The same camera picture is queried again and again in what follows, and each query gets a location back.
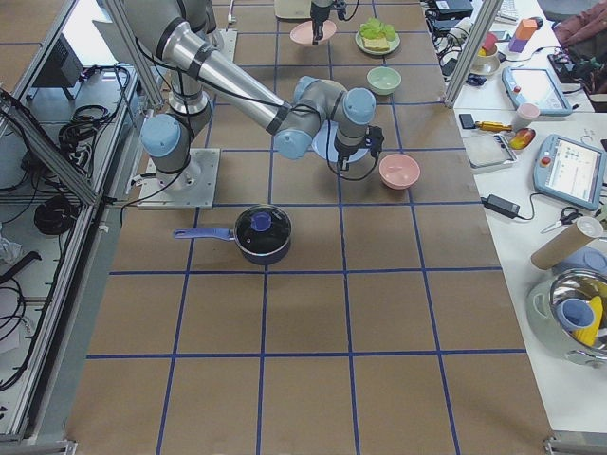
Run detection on far teach pendant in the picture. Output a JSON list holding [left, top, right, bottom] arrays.
[[501, 66, 573, 117]]

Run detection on green lettuce leaf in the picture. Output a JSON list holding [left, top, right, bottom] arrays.
[[359, 17, 396, 41]]

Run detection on cardboard tube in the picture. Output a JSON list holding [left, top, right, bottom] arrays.
[[530, 216, 604, 270]]

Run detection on bread slice on plate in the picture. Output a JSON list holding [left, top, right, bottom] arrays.
[[362, 37, 390, 53]]

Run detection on pink plate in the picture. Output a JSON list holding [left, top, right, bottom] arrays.
[[289, 20, 337, 46]]

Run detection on white kitchen scale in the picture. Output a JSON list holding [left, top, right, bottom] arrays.
[[463, 134, 518, 173]]

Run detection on blue cup in bowl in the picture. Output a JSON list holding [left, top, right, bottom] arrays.
[[557, 298, 595, 332]]

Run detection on scissors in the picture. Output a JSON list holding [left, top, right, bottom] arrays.
[[542, 206, 582, 234]]

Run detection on blue saucepan with lid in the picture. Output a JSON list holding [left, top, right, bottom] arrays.
[[173, 204, 292, 265]]

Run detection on teach pendant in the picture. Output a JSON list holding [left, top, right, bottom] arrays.
[[501, 66, 573, 117], [533, 135, 606, 210]]

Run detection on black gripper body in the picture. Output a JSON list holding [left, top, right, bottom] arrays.
[[311, 0, 332, 9], [334, 125, 383, 161]]

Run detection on black control box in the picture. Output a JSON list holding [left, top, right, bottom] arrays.
[[32, 34, 83, 100]]

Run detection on black power adapter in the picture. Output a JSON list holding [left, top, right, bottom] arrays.
[[481, 194, 520, 219]]

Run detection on toy mango fruit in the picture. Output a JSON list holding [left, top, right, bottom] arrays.
[[508, 128, 536, 150]]

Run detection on white toaster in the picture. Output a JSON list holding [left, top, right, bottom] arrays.
[[274, 0, 311, 20]]

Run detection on green plate with food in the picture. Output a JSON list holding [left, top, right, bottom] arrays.
[[355, 33, 400, 56]]

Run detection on pink bowl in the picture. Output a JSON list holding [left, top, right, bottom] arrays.
[[379, 154, 421, 190]]

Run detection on steel mixing bowl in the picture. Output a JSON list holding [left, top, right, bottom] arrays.
[[549, 269, 606, 362]]

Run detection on blue plate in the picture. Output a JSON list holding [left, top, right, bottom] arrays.
[[313, 121, 370, 161]]

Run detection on aluminium frame post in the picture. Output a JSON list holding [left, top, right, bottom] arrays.
[[443, 0, 502, 108]]

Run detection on green bowl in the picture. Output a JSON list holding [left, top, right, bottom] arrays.
[[366, 66, 402, 96]]

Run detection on near teach pendant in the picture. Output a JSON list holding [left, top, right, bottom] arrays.
[[533, 135, 606, 210]]

